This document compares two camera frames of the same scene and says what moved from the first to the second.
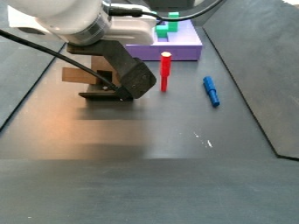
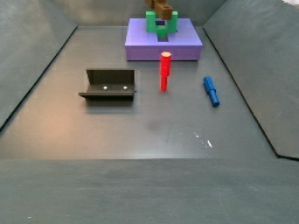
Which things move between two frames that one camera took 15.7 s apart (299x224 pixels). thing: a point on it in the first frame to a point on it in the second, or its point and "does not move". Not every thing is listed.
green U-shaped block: (173, 27) does not move
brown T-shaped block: (76, 75) to (162, 6)
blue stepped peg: (210, 87) does not move
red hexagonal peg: (164, 69) does not move
